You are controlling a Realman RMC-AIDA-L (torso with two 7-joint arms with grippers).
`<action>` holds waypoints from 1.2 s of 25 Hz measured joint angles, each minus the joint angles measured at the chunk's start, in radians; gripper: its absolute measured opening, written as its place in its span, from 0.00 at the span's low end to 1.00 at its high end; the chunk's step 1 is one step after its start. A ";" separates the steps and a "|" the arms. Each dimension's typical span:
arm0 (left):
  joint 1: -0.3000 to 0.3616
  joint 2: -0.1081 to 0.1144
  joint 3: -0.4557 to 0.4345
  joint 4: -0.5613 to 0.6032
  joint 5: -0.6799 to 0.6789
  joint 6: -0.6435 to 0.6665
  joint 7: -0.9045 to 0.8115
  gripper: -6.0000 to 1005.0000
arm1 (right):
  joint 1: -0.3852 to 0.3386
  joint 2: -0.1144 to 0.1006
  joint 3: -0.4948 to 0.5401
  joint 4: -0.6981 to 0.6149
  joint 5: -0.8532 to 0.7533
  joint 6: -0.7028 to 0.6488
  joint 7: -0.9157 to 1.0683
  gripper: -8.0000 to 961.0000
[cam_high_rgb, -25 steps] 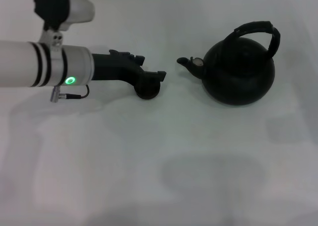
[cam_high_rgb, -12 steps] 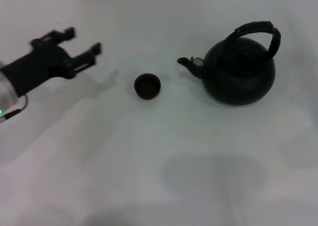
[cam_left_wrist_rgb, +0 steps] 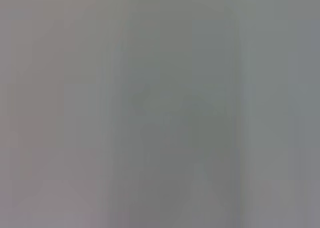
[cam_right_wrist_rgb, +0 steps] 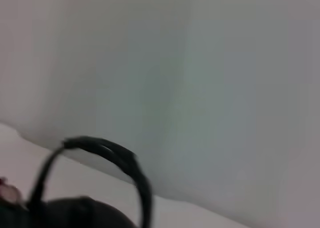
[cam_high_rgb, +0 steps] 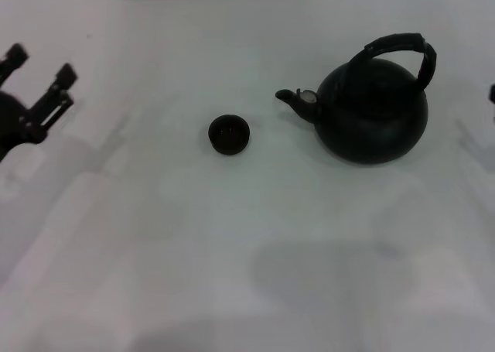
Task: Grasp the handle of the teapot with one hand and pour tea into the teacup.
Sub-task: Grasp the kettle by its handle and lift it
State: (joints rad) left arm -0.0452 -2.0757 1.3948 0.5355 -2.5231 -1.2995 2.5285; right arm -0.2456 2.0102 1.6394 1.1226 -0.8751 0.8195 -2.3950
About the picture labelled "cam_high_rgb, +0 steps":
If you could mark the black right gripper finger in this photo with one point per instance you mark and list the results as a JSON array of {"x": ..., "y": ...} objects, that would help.
[{"x": 493, "y": 94}]

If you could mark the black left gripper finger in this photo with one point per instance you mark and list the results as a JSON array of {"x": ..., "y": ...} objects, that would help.
[
  {"x": 50, "y": 108},
  {"x": 15, "y": 56}
]

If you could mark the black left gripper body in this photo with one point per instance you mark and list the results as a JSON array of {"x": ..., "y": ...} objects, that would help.
[{"x": 9, "y": 124}]

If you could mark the dark brown teacup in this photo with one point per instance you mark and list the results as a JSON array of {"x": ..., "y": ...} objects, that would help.
[{"x": 228, "y": 133}]

